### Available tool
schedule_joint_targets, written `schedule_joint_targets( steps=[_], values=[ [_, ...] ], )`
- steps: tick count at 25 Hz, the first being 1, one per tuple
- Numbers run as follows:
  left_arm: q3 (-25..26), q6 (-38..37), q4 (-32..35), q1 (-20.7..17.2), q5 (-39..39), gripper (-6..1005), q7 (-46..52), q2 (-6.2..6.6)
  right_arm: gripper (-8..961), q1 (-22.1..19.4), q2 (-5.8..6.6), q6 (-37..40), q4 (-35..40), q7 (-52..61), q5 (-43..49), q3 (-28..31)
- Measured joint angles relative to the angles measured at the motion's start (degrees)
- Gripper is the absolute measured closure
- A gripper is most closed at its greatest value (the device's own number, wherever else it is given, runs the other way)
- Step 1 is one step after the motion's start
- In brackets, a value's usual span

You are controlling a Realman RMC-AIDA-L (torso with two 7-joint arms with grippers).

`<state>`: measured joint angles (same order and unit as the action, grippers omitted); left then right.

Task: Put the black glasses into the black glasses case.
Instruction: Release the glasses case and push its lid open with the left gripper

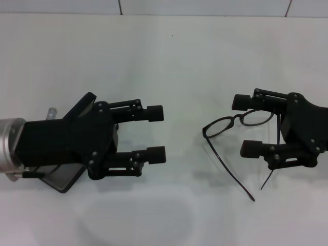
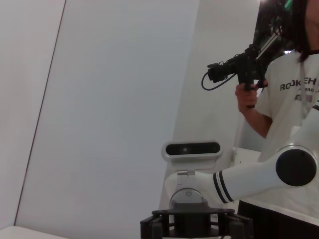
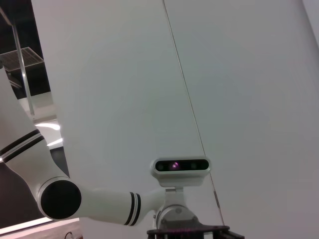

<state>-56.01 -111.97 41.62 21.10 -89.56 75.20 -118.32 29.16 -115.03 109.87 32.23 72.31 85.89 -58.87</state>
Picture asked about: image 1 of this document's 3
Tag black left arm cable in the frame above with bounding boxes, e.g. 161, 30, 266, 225
22, 165, 61, 179

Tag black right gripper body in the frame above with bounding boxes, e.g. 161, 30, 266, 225
280, 92, 328, 168

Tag black glasses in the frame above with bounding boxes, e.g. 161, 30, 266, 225
201, 109, 283, 202

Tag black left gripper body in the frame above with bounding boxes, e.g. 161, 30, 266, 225
15, 101, 119, 180

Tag black glasses case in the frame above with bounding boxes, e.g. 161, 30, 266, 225
40, 91, 98, 194

